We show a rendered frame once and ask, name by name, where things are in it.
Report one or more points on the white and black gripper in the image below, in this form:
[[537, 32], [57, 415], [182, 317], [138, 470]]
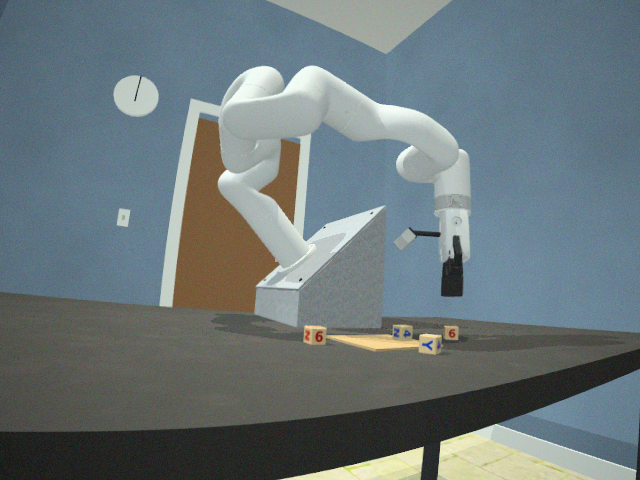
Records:
[[457, 237]]

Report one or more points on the tan flat mat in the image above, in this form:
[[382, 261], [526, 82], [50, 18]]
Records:
[[376, 343]]

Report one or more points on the cream letter block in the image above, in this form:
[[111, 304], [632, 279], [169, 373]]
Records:
[[451, 332], [402, 332], [430, 344], [315, 335]]

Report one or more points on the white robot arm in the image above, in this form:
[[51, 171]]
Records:
[[262, 109]]

